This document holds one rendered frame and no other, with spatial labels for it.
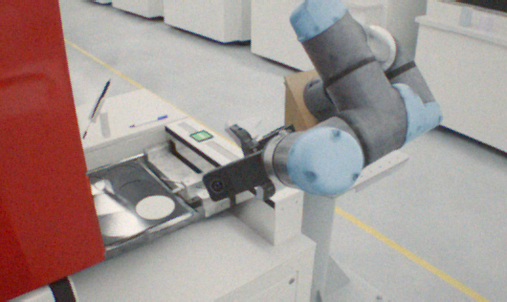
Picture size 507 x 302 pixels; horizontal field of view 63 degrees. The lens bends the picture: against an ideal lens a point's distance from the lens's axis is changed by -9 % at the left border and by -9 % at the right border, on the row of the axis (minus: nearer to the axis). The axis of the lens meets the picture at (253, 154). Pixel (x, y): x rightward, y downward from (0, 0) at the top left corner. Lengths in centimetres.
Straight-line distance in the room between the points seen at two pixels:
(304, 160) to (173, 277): 67
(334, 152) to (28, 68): 32
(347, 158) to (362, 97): 9
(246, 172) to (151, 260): 55
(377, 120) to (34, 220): 40
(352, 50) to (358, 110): 7
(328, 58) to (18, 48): 35
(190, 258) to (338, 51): 73
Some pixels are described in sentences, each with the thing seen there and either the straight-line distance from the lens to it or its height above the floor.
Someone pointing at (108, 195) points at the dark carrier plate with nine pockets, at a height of 90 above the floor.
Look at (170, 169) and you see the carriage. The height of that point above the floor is 88.
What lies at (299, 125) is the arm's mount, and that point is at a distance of 146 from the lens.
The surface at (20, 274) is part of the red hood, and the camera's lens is 52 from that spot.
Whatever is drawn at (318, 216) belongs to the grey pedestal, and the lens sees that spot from 164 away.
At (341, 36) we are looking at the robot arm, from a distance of 56.
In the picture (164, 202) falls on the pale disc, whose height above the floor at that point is 90.
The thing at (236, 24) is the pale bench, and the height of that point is 29.
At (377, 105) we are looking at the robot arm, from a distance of 55.
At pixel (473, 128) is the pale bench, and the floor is 16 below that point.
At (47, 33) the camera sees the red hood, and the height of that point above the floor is 149.
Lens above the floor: 158
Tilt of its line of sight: 29 degrees down
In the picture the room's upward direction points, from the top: straight up
